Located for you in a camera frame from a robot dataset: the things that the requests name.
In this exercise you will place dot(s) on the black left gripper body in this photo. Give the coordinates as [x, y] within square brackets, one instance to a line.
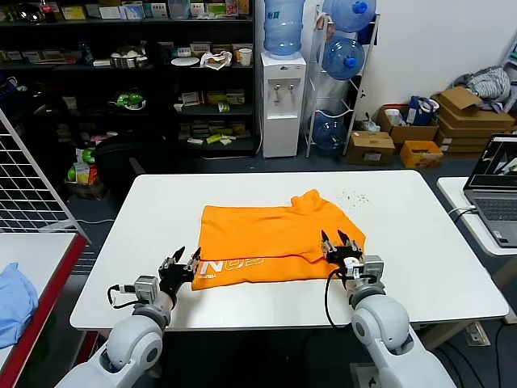
[173, 281]

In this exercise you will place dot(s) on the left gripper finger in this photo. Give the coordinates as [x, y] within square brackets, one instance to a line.
[171, 264]
[192, 262]

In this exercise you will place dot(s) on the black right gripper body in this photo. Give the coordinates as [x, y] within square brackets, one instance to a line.
[343, 258]

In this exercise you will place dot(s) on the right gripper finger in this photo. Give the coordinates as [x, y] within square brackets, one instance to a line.
[326, 244]
[350, 246]

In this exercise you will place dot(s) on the orange t-shirt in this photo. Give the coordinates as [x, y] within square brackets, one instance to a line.
[262, 226]

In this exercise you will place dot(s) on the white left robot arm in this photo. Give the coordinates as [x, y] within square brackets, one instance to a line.
[133, 343]

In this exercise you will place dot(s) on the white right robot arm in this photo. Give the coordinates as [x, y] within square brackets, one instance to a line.
[379, 323]

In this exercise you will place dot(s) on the striped clothes pile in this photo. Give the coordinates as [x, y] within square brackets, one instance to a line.
[488, 83]

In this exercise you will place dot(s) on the closed labelled cardboard box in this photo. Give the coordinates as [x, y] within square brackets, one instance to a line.
[369, 149]

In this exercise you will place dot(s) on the yellow printed box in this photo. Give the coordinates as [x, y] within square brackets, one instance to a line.
[422, 157]

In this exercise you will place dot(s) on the white side table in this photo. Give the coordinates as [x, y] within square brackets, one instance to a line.
[456, 194]

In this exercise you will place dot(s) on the black office chair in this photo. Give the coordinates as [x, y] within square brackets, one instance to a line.
[121, 157]

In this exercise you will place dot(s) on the white panel with black logo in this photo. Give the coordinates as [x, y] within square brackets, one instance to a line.
[361, 378]

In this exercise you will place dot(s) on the white water dispenser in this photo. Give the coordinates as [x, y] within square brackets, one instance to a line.
[280, 129]

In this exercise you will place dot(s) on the green yellow snack packages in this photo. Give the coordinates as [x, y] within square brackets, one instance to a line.
[82, 171]

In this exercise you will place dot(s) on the red edged white table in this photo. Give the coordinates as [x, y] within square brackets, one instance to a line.
[36, 250]

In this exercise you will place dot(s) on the grey open laptop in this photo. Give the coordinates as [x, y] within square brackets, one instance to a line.
[494, 206]

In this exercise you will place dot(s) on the blue shopping bag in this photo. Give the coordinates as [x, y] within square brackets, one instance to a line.
[418, 111]

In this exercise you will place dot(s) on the light blue cloth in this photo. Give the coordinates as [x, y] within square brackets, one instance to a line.
[14, 307]

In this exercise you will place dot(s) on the white metal jug rack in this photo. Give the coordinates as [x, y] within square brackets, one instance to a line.
[313, 81]

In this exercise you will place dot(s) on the green toy on plate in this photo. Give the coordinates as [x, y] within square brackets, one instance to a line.
[129, 99]

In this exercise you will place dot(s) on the large flat cardboard box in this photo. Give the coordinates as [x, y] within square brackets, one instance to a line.
[480, 119]

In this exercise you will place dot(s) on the small open cardboard box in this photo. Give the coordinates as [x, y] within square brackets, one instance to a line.
[460, 99]

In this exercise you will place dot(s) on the black shelving unit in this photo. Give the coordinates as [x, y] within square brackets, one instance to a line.
[161, 81]

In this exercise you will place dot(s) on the white plate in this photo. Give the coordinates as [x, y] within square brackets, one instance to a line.
[185, 61]

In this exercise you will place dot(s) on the white plastic bag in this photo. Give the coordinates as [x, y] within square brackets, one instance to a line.
[216, 60]

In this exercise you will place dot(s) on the white paper cup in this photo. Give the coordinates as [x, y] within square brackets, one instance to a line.
[245, 57]

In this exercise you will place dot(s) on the steel bowl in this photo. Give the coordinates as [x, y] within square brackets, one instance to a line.
[125, 62]

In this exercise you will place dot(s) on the blue labelled water jug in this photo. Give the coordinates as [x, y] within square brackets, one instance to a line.
[282, 28]

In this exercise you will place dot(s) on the cola bottle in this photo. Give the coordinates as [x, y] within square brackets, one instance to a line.
[47, 10]

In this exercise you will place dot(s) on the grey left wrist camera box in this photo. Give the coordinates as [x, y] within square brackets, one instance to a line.
[145, 288]

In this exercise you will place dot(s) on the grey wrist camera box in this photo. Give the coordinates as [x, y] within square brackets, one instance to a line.
[373, 268]
[145, 288]

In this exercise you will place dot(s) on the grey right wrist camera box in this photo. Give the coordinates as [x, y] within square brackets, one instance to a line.
[373, 268]

